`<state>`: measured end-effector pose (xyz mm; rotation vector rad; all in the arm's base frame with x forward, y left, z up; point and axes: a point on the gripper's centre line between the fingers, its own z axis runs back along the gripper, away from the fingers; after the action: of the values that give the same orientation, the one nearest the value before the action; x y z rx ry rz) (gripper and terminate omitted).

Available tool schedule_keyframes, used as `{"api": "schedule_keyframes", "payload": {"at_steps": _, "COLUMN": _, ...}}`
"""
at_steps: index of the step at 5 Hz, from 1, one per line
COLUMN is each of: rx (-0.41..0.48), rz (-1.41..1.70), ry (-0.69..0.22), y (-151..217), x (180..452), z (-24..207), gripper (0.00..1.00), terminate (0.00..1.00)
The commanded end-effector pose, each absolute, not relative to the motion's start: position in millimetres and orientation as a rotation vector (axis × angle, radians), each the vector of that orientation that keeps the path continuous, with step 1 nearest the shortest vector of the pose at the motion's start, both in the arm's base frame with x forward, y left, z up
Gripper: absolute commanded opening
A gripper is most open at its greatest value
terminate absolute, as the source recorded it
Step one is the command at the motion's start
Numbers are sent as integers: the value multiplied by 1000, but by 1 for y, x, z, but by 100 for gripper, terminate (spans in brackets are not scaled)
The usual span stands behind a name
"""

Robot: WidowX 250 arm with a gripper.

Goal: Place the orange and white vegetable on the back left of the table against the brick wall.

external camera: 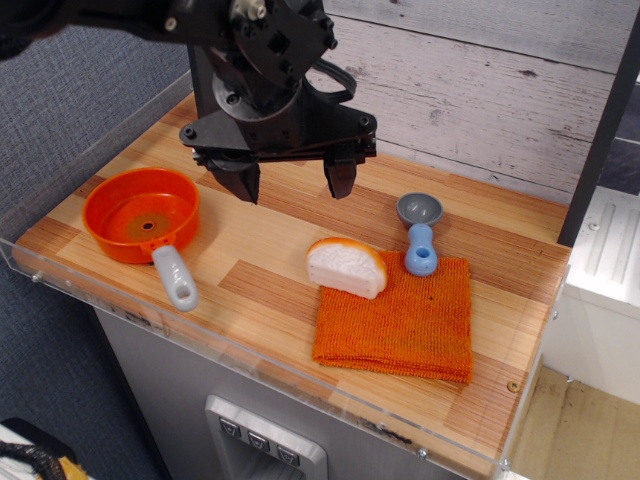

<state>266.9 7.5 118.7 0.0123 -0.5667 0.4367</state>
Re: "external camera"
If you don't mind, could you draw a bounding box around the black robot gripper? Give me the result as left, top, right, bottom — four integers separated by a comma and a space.
179, 75, 377, 204

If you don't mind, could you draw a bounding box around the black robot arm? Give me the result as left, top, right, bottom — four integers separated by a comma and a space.
1, 1, 377, 203

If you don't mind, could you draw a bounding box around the grey blue toy scoop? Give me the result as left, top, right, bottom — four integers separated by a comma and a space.
396, 192, 444, 277

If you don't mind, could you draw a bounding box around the orange folded cloth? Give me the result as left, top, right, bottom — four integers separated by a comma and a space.
312, 251, 474, 384

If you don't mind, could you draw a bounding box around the grey cabinet with dispenser panel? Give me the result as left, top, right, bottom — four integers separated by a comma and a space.
97, 311, 456, 479

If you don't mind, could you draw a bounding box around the clear acrylic table guard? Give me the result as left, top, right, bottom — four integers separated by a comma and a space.
1, 65, 568, 479

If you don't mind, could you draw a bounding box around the white ribbed appliance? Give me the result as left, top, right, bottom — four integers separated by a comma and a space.
542, 187, 639, 403

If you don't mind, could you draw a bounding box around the black yellow object bottom left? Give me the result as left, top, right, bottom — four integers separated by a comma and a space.
1, 417, 91, 479

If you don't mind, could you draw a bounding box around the orange toy pot grey handle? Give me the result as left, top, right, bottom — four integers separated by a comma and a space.
82, 167, 200, 312

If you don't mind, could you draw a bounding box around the black vertical post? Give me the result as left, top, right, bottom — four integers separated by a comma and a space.
557, 0, 640, 248

